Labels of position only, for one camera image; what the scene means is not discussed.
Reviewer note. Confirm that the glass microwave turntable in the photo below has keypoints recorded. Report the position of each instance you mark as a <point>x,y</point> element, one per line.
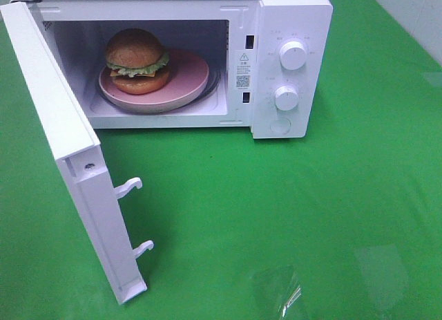
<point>205,102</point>

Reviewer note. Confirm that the lower white round knob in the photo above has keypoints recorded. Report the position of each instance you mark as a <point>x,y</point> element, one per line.
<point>286,98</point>

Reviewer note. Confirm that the white microwave oven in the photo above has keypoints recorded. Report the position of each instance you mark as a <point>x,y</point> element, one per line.
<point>264,58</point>

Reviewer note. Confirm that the burger with lettuce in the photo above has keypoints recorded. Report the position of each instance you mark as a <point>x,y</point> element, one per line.
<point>137,61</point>

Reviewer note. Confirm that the round door release button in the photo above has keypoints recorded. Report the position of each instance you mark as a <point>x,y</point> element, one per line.
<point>280,126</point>

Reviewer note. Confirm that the pink round plate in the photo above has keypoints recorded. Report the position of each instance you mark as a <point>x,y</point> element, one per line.
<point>187,80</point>

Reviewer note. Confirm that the upper white round knob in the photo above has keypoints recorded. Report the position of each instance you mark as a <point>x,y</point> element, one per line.
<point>293,54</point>

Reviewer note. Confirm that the white round knob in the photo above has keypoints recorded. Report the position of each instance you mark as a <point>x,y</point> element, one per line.
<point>286,98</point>
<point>293,54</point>

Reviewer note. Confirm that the white microwave door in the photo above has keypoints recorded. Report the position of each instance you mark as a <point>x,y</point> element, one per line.
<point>77,153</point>

